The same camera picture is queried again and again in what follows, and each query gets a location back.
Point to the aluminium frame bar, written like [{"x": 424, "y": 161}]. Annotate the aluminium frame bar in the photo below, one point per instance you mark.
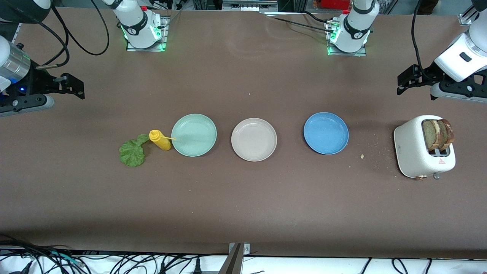
[{"x": 249, "y": 4}]

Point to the white toaster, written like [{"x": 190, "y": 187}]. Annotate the white toaster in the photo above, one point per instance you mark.
[{"x": 412, "y": 152}]

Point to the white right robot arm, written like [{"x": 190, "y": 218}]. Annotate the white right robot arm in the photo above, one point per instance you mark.
[{"x": 137, "y": 23}]

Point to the metal table edge bracket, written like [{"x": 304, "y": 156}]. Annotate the metal table edge bracket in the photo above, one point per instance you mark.
[{"x": 237, "y": 262}]

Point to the aluminium corner profile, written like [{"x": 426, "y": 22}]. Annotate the aluminium corner profile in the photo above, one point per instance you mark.
[{"x": 466, "y": 17}]

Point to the green lettuce leaf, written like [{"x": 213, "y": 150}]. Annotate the green lettuce leaf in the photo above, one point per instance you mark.
[{"x": 132, "y": 154}]

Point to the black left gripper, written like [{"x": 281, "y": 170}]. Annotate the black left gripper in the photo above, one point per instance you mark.
[{"x": 427, "y": 73}]

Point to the dark crust bread slice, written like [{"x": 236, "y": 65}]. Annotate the dark crust bread slice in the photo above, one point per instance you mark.
[{"x": 446, "y": 133}]

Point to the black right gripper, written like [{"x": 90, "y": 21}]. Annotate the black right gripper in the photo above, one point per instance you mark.
[{"x": 39, "y": 81}]

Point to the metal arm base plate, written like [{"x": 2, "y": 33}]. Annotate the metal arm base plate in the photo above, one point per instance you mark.
[
  {"x": 357, "y": 54},
  {"x": 164, "y": 34}
]

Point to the light crust bread slice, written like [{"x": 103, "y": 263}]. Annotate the light crust bread slice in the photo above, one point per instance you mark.
[{"x": 429, "y": 135}]

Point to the black power plug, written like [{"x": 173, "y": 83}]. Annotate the black power plug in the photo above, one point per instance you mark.
[{"x": 197, "y": 268}]

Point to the mint green plate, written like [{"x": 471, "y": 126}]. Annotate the mint green plate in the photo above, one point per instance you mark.
[{"x": 194, "y": 135}]

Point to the red box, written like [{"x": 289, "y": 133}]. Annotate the red box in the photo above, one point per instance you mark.
[{"x": 335, "y": 3}]

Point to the blue plate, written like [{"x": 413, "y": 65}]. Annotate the blue plate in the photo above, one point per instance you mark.
[{"x": 326, "y": 133}]

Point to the beige plate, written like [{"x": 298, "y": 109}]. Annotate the beige plate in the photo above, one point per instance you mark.
[{"x": 254, "y": 139}]

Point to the yellow mustard bottle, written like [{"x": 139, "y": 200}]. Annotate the yellow mustard bottle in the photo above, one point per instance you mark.
[{"x": 161, "y": 141}]

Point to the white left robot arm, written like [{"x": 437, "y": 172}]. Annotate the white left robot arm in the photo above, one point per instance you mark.
[{"x": 355, "y": 26}]

